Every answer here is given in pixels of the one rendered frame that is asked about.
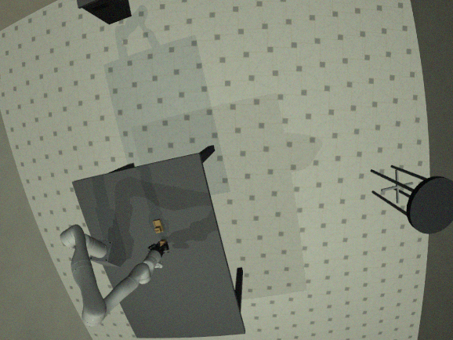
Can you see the tan rectangular tray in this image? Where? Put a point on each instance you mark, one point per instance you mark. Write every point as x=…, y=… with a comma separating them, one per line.
x=158, y=223

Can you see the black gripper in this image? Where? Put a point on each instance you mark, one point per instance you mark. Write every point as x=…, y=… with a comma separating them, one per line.
x=164, y=248

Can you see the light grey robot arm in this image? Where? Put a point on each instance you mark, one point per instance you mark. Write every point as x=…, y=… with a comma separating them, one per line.
x=94, y=305

